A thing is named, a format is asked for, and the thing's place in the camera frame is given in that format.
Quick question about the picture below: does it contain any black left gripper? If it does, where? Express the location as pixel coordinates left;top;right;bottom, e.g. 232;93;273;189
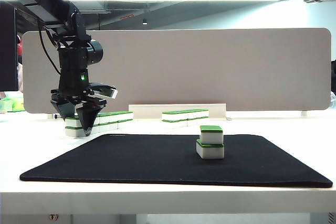
50;83;108;137

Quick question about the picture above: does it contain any bright yellow-green box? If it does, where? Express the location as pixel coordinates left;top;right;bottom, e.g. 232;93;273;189
12;97;24;112

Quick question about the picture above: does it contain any background person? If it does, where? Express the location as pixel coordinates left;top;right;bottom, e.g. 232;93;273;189
16;35;24;95

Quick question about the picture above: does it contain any pale green box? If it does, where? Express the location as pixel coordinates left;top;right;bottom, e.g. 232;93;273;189
0;98;13;112

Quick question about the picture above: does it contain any white divider base tray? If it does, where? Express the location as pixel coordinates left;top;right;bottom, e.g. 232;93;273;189
128;103;227;121

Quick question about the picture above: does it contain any black rectangular desk mat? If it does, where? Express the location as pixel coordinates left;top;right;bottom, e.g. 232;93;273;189
19;133;333;189

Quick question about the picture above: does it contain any black tall cabinet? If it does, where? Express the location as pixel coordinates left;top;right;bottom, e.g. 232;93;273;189
0;1;17;92

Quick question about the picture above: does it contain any grey fabric divider panel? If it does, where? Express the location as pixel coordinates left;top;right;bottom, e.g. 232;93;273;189
21;27;332;114

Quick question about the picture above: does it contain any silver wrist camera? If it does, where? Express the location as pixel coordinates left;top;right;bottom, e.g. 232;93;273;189
93;84;120;101

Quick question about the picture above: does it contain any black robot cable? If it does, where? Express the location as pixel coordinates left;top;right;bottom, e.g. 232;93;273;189
37;19;62;76

